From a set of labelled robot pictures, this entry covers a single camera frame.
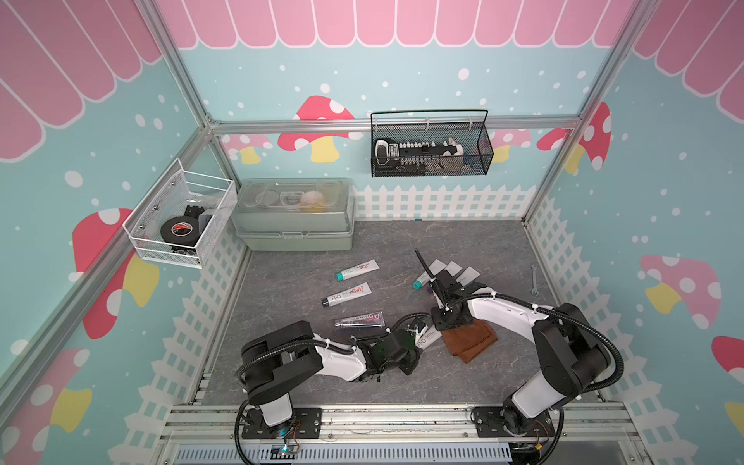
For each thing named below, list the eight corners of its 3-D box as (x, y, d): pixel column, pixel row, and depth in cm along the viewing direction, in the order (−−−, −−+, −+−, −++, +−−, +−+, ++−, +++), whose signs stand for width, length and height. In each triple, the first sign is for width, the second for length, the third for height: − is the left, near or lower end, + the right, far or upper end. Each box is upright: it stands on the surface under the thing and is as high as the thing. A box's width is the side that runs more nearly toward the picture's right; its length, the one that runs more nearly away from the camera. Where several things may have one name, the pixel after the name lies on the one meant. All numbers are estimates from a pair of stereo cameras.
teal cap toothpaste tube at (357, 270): (338, 284, 104) (337, 280, 102) (335, 276, 106) (334, 273, 104) (378, 269, 108) (378, 265, 106) (375, 262, 110) (375, 258, 108)
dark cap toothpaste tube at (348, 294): (324, 310, 97) (322, 305, 95) (322, 303, 99) (320, 298, 96) (370, 293, 101) (370, 288, 99) (367, 286, 103) (367, 281, 100)
